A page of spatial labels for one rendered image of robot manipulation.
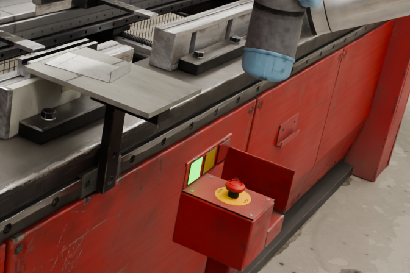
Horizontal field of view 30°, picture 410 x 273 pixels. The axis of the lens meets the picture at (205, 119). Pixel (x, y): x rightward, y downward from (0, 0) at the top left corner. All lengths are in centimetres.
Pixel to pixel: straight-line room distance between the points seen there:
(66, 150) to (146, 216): 39
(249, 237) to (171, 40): 56
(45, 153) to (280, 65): 47
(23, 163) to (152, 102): 24
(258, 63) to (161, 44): 74
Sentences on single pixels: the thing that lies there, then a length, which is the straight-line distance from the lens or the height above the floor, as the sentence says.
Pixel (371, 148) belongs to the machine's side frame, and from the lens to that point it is 356.
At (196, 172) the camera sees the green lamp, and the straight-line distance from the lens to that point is 152.
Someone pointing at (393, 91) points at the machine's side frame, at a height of 45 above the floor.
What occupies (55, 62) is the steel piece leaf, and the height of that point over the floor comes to 100.
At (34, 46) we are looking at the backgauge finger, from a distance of 147.
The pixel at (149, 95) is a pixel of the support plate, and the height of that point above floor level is 100.
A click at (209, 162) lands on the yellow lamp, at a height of 81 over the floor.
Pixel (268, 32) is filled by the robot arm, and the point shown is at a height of 120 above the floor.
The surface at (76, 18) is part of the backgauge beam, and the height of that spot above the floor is 94.
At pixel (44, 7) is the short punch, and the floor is 109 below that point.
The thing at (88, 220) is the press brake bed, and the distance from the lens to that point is 149.
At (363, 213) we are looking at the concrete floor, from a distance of 331.
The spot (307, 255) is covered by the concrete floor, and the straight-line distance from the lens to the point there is 291.
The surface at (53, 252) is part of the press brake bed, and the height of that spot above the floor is 69.
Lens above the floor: 148
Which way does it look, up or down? 23 degrees down
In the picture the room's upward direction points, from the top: 11 degrees clockwise
